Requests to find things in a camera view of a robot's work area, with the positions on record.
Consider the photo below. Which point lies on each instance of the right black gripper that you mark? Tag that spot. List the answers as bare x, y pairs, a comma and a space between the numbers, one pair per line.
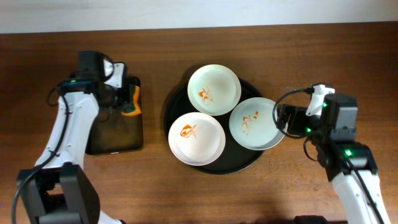
285, 115

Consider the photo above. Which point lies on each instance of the round black tray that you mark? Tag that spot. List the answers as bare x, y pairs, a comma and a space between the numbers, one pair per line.
234, 157

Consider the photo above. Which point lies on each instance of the rectangular black tray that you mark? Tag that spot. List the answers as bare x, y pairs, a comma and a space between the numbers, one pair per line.
113, 133

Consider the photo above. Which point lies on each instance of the orange green scrub sponge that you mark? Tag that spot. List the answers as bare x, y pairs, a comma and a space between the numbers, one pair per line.
133, 106

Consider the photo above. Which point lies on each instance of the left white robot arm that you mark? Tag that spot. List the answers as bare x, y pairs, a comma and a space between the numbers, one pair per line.
57, 190

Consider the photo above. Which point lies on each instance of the white plate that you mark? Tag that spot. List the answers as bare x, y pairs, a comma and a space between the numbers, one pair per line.
196, 139
252, 126
214, 89

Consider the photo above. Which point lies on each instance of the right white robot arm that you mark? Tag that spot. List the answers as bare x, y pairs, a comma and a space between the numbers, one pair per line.
349, 165

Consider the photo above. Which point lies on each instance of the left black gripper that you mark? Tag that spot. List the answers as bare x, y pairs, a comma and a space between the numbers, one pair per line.
125, 101

